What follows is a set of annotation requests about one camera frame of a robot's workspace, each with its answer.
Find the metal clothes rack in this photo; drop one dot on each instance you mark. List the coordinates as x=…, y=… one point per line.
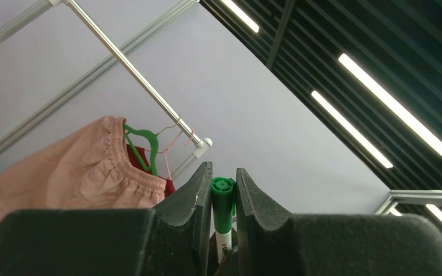
x=118, y=55

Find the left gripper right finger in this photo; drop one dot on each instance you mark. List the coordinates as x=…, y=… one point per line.
x=274, y=241

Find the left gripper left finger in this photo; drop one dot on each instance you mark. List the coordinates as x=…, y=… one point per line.
x=172, y=238

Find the pink clothes hanger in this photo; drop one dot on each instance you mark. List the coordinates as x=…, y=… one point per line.
x=170, y=150

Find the green marker cap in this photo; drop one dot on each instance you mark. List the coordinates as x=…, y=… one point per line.
x=223, y=203

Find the whiteboard marker white body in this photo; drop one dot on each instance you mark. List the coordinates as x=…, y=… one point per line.
x=223, y=244

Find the pink garment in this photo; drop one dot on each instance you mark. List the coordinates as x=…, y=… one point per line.
x=88, y=169

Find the ceiling light strips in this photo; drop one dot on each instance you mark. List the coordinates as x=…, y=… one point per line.
x=397, y=43

